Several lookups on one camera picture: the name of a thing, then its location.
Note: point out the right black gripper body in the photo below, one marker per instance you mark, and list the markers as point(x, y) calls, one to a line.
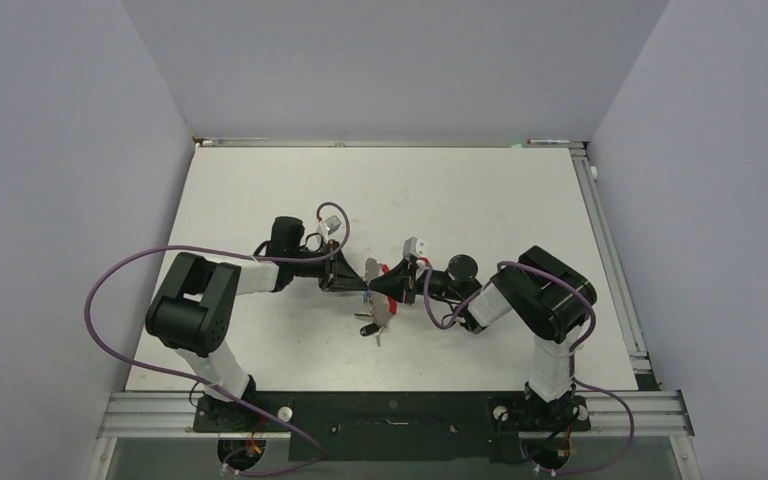
point(416, 285)

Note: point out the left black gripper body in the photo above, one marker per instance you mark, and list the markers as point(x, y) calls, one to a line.
point(328, 278)

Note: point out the metal key holder red handle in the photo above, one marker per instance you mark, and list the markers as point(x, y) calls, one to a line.
point(379, 304)

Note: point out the black key tag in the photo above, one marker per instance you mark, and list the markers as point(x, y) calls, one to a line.
point(372, 329)

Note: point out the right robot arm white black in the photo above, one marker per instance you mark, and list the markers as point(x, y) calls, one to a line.
point(553, 300)

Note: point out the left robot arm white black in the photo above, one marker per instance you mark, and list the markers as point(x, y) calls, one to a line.
point(192, 309)

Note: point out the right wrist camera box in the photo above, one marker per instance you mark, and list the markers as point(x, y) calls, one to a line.
point(415, 247)

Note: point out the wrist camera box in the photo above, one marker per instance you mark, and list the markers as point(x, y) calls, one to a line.
point(328, 227)
point(415, 247)

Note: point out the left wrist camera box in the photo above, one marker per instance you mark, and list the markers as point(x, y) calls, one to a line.
point(328, 227)

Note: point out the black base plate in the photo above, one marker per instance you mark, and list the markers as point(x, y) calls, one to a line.
point(423, 426)

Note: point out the back aluminium rail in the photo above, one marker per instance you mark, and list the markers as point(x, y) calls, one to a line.
point(300, 143)

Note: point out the right aluminium rail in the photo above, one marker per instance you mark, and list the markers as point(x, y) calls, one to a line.
point(617, 283)

